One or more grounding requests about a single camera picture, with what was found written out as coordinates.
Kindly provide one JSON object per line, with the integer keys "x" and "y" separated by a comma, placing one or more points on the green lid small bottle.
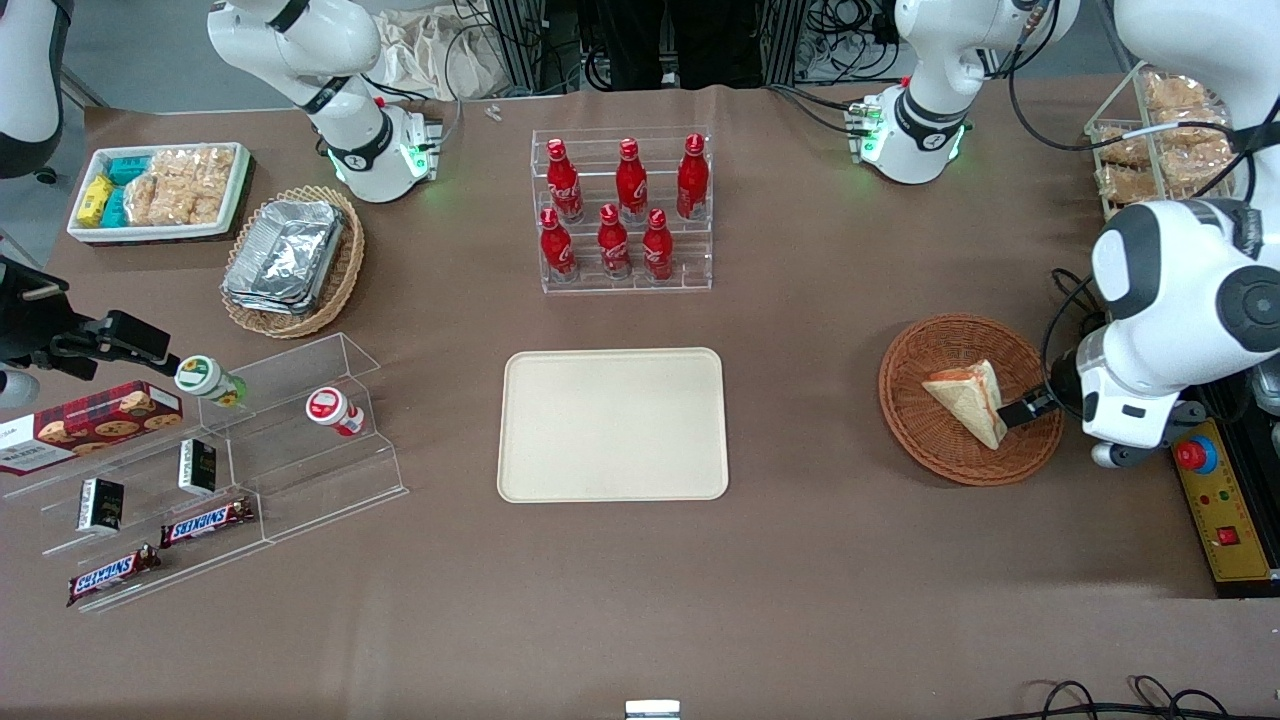
{"x": 203, "y": 378}

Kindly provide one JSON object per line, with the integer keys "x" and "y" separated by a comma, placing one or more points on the cream cloth bag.
{"x": 440, "y": 55}

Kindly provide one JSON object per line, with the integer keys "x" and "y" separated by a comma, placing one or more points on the clear rice cracker package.
{"x": 170, "y": 205}
{"x": 195, "y": 165}

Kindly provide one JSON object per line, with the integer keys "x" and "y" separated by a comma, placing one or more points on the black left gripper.
{"x": 1064, "y": 387}

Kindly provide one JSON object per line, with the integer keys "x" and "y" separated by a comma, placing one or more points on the red cola bottle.
{"x": 557, "y": 250}
{"x": 657, "y": 250}
{"x": 692, "y": 180}
{"x": 614, "y": 248}
{"x": 631, "y": 185}
{"x": 564, "y": 185}

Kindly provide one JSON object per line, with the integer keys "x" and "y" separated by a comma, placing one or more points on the person in black trousers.
{"x": 680, "y": 40}

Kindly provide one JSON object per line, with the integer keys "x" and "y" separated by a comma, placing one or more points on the red lid small bottle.
{"x": 330, "y": 408}

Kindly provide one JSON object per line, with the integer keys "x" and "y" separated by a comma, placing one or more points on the white rectangular snack tray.
{"x": 240, "y": 190}

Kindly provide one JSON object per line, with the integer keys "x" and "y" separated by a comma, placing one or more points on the bagged fried bread snack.
{"x": 1175, "y": 90}
{"x": 1195, "y": 165}
{"x": 1190, "y": 120}
{"x": 1128, "y": 185}
{"x": 1122, "y": 148}

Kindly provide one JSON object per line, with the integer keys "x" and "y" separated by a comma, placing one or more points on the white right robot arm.
{"x": 300, "y": 40}

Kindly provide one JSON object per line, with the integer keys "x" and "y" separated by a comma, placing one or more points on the black countertop appliance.
{"x": 1250, "y": 590}

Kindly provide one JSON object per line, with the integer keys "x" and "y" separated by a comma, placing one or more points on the yellow snack box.
{"x": 94, "y": 202}

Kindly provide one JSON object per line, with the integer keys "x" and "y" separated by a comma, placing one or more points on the red tartan cookie box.
{"x": 90, "y": 425}

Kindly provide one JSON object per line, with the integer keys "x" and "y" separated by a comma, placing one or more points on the yellow emergency stop control box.
{"x": 1225, "y": 520}

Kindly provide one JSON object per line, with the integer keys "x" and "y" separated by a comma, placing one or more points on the Snickers chocolate bar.
{"x": 110, "y": 575}
{"x": 205, "y": 522}

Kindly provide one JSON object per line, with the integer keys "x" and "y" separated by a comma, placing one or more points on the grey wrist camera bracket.
{"x": 1150, "y": 452}

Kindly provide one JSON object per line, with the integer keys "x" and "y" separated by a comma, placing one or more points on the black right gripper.
{"x": 22, "y": 322}

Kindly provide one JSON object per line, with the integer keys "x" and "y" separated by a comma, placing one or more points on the small black box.
{"x": 197, "y": 467}
{"x": 100, "y": 505}

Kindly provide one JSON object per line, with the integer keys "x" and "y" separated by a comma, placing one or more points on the brown wicker basket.
{"x": 925, "y": 430}

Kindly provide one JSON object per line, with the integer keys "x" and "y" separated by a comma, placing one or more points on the light wicker basket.
{"x": 345, "y": 265}

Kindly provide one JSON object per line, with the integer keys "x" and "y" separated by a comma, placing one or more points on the aluminium profile frame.
{"x": 530, "y": 45}

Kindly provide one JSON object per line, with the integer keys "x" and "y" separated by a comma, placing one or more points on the clear acrylic stepped shelf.
{"x": 300, "y": 470}

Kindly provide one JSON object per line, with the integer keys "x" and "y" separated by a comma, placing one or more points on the clear acrylic bottle rack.
{"x": 690, "y": 255}

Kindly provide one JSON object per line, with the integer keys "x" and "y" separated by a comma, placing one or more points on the triangular sandwich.
{"x": 965, "y": 395}

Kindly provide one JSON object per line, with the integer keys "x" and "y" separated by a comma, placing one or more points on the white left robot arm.
{"x": 1170, "y": 290}

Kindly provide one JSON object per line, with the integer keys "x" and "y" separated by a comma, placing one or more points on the teal snack box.
{"x": 115, "y": 208}
{"x": 128, "y": 170}

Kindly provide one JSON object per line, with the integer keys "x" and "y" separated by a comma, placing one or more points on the beige plastic tray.
{"x": 612, "y": 425}

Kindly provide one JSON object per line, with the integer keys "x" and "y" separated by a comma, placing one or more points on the black caster wheel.
{"x": 45, "y": 177}

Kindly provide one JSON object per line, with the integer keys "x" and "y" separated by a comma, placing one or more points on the aluminium foil tray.
{"x": 262, "y": 304}
{"x": 290, "y": 250}

